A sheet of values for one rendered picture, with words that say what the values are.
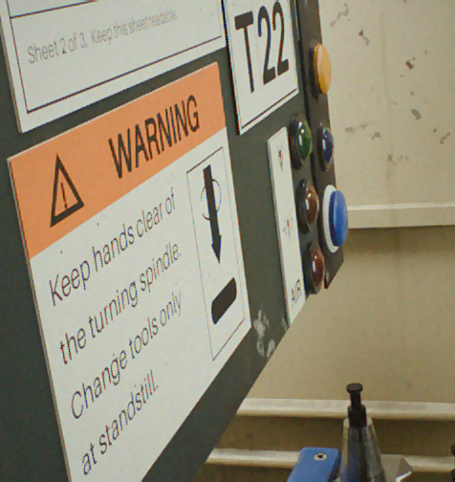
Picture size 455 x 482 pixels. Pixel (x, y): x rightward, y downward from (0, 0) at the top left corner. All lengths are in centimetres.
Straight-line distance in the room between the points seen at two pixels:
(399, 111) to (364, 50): 9
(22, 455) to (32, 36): 10
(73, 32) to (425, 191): 102
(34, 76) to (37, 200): 3
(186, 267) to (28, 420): 11
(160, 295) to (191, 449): 6
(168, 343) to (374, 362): 105
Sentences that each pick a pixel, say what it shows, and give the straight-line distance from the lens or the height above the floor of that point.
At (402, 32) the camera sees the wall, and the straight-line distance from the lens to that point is 123.
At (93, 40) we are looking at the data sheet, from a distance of 28.
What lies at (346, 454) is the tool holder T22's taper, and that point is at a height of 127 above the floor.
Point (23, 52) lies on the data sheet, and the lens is 24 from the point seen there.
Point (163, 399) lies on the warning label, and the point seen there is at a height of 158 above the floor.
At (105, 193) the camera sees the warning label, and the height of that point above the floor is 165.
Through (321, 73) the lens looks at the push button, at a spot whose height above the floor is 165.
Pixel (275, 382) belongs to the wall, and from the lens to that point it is 140.
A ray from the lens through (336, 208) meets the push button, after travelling 52.
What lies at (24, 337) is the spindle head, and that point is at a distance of 24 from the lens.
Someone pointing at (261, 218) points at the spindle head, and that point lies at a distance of 42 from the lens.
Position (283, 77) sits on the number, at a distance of 46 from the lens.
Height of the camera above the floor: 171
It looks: 17 degrees down
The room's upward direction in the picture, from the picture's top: 8 degrees counter-clockwise
